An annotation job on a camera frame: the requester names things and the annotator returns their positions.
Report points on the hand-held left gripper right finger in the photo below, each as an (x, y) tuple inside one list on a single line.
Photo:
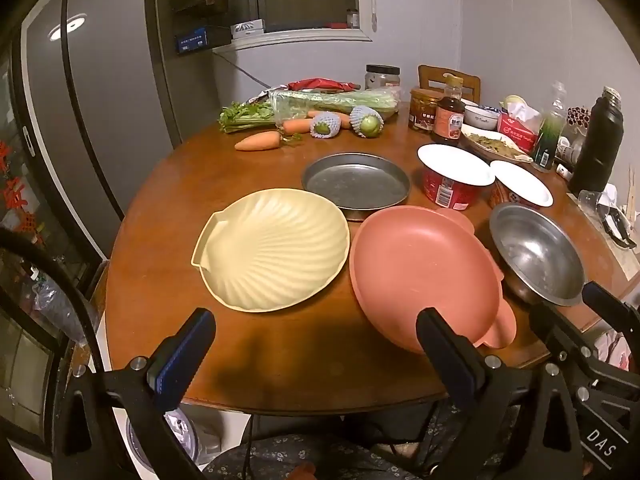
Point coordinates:
[(450, 360)]

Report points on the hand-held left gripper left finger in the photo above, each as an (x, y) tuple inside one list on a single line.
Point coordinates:
[(175, 360)]

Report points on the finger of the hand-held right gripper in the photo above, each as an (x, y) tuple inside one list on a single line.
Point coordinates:
[(605, 302), (555, 325)]

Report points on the metal bowl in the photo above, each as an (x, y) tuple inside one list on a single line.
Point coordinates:
[(535, 250)]

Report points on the pink plate with ears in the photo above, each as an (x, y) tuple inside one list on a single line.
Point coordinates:
[(425, 270)]

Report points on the yellow shell-shaped plate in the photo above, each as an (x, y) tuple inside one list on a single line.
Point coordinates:
[(270, 250)]

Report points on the red white-lidded noodle bowl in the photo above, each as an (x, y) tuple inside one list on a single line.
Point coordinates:
[(452, 162), (520, 180)]

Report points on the round metal pan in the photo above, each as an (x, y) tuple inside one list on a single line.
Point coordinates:
[(355, 180)]

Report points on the pink patterned cloth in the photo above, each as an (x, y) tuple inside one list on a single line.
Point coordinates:
[(619, 355)]

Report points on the clear plastic container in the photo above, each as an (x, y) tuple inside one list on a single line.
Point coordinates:
[(175, 430)]

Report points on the wooden sticks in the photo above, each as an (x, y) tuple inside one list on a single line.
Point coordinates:
[(630, 187)]

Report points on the blue plastic bag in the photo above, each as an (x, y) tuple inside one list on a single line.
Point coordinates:
[(52, 305)]

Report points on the small white bottle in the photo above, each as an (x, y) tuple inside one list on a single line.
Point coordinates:
[(564, 152)]

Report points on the floral patterned clothing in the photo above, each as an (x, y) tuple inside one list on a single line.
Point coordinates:
[(325, 455)]

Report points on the black thermos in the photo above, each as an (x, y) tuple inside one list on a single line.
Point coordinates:
[(597, 145)]

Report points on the clear bottle with green liquid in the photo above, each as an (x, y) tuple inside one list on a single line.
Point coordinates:
[(547, 135)]

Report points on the bundle of brown sticks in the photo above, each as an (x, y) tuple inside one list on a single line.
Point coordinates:
[(580, 116)]

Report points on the red tissue box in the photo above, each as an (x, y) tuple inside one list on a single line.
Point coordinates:
[(520, 132)]

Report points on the dish of pickled vegetables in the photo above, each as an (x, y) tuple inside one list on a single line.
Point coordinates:
[(492, 142)]

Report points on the blue and white ceramic bowl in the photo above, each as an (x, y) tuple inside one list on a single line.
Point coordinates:
[(481, 119)]

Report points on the pale yellow round fruit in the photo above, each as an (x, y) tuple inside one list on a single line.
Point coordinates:
[(514, 101)]

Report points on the dark sauce bottle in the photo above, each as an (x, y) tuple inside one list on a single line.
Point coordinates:
[(448, 120)]

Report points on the large carrot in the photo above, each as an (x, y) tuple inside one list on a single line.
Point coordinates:
[(257, 141)]

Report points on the green fruit in foam net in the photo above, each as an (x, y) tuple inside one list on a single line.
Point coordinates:
[(367, 122), (324, 126)]

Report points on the chili sauce jar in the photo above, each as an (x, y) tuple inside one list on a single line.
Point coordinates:
[(425, 109)]

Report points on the glass door with red decorations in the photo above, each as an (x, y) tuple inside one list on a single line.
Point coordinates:
[(20, 160)]

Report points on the wooden chair with cutout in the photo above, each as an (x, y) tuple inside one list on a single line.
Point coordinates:
[(450, 80)]

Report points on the grey refrigerator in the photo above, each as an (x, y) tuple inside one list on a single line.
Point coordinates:
[(110, 85)]

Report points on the celery in plastic bag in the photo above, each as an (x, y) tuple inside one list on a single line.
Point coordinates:
[(325, 102)]

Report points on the clear jar with black lid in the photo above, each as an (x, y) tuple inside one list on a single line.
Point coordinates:
[(382, 76)]

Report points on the red snack bag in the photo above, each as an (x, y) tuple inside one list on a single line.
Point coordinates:
[(320, 85)]

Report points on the blue box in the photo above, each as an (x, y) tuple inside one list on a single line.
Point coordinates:
[(200, 40)]

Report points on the white box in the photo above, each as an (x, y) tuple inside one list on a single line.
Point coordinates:
[(247, 27)]

